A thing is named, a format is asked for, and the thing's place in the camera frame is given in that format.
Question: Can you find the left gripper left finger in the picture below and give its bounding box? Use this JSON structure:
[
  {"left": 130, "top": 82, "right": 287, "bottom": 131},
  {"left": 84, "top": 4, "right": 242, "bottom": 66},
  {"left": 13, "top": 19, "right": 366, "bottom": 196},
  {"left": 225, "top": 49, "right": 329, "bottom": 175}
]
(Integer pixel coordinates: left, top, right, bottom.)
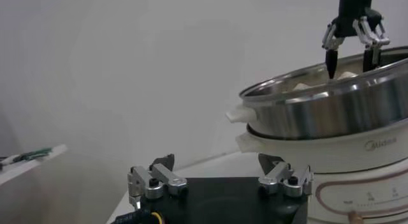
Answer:
[{"left": 127, "top": 153, "right": 189, "bottom": 211}]

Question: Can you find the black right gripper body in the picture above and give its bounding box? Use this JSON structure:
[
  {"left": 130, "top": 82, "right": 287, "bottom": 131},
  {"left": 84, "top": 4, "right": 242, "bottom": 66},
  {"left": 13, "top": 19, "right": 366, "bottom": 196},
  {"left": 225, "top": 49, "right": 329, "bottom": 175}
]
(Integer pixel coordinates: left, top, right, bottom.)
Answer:
[{"left": 332, "top": 0, "right": 383, "bottom": 39}]

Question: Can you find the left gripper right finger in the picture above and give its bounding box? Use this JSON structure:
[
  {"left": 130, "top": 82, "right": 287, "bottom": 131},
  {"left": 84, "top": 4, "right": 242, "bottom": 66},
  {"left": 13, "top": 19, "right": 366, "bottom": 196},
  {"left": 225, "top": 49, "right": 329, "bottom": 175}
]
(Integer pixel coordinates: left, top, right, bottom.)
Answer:
[{"left": 257, "top": 153, "right": 315, "bottom": 198}]

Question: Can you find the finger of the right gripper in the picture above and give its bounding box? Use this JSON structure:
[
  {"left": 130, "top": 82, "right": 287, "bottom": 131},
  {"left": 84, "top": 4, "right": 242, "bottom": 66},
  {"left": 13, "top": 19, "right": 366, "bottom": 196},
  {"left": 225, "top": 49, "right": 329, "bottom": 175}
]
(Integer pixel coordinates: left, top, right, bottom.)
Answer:
[
  {"left": 321, "top": 22, "right": 344, "bottom": 80},
  {"left": 352, "top": 16, "right": 391, "bottom": 74}
]

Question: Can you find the perforated steel steamer basket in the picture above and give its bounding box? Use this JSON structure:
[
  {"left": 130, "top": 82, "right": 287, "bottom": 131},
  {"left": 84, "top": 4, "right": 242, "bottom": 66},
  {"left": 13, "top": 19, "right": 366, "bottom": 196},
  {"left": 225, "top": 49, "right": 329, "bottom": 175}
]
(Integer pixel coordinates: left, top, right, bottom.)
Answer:
[{"left": 225, "top": 45, "right": 408, "bottom": 140}]

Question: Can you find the white electric cooking pot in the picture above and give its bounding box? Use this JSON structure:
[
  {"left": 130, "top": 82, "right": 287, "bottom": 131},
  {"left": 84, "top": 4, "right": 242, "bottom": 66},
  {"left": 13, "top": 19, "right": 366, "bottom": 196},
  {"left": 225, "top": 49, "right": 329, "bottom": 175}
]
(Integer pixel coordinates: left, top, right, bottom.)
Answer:
[{"left": 235, "top": 118, "right": 408, "bottom": 224}]

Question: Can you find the green box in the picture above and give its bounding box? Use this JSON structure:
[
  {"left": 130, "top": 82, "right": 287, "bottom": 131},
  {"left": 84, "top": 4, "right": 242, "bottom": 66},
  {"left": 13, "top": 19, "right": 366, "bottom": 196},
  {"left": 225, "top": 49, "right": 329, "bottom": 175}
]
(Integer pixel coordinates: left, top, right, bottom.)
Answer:
[{"left": 18, "top": 147, "right": 54, "bottom": 162}]

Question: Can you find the white side table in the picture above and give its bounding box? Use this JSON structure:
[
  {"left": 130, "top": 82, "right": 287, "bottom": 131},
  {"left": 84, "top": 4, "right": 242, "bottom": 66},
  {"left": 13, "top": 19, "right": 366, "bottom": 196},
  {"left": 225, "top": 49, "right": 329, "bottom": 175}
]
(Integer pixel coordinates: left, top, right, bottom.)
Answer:
[{"left": 0, "top": 144, "right": 68, "bottom": 186}]

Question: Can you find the small white adapter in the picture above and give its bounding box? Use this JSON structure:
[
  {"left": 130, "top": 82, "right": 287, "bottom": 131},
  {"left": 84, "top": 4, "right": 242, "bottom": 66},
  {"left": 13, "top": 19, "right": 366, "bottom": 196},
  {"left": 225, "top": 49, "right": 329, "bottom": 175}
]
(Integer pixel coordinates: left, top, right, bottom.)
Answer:
[{"left": 0, "top": 154, "right": 20, "bottom": 168}]

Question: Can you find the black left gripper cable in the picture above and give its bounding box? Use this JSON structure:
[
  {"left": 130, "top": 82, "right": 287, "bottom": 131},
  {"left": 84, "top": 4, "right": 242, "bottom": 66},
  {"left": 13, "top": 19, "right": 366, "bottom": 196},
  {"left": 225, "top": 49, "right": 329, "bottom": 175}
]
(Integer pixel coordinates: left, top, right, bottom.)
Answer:
[{"left": 111, "top": 209, "right": 166, "bottom": 224}]

